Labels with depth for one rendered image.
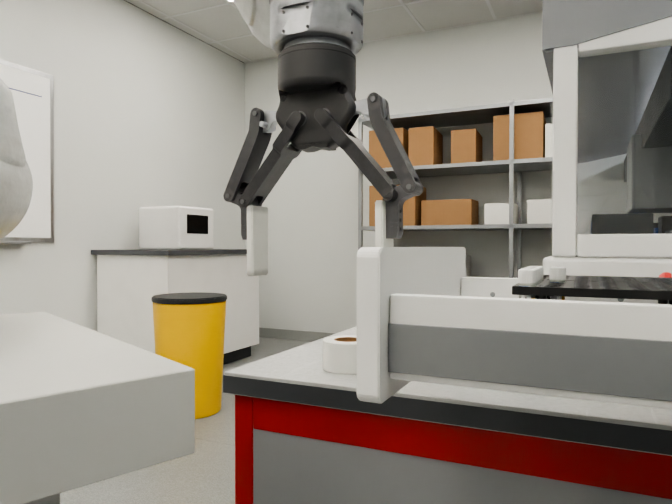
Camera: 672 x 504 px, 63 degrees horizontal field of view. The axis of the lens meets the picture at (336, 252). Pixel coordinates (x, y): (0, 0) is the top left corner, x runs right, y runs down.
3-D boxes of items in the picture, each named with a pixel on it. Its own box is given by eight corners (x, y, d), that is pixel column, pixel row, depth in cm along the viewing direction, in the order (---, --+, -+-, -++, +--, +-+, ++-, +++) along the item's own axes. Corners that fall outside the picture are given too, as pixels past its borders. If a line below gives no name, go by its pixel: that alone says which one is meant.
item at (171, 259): (91, 375, 389) (90, 204, 388) (197, 348, 493) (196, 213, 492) (168, 386, 358) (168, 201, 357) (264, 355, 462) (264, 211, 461)
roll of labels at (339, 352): (312, 366, 76) (312, 338, 76) (353, 360, 80) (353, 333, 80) (342, 376, 70) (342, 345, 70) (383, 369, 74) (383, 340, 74)
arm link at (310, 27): (340, -40, 46) (340, 30, 46) (377, 3, 54) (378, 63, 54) (249, -18, 50) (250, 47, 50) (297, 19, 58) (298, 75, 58)
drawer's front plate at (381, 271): (355, 403, 38) (356, 247, 38) (450, 339, 65) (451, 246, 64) (379, 406, 38) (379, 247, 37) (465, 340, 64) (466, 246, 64)
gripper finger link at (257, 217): (252, 205, 54) (246, 205, 54) (252, 276, 54) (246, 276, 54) (268, 207, 56) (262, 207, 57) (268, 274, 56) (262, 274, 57)
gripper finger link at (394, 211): (390, 183, 50) (422, 181, 49) (390, 238, 50) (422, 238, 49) (384, 182, 49) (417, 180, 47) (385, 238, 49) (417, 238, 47)
